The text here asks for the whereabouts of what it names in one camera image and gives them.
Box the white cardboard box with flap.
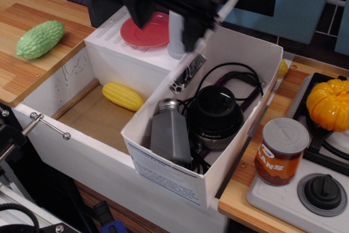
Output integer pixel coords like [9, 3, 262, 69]
[121, 0, 284, 210]

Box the red plate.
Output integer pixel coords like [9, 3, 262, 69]
[121, 12, 169, 47]

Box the yellow corn cob toy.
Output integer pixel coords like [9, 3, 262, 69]
[102, 82, 144, 111]

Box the black 3D mouse puck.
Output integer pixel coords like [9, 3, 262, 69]
[190, 85, 244, 150]

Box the grey square bottle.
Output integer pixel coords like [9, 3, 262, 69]
[150, 98, 191, 166]

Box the blue toy oven cabinet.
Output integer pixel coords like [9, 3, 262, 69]
[209, 0, 349, 53]

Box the green bitter melon toy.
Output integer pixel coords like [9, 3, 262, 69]
[16, 20, 65, 59]

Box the purple stethoscope tube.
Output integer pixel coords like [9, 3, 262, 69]
[187, 71, 263, 174]

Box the metal clamp screw bar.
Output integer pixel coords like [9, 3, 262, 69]
[21, 112, 71, 140]

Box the orange bean can toy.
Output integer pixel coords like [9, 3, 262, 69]
[254, 117, 310, 186]

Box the orange pumpkin toy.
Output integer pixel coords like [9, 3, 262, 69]
[306, 79, 348, 132]

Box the black stove knob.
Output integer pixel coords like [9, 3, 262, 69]
[297, 173, 348, 217]

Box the white toy stove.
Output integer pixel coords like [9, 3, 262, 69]
[246, 73, 348, 232]

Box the black cable bundle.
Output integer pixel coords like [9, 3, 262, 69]
[178, 62, 264, 175]

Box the blue handled tool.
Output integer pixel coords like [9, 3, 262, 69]
[93, 201, 128, 233]

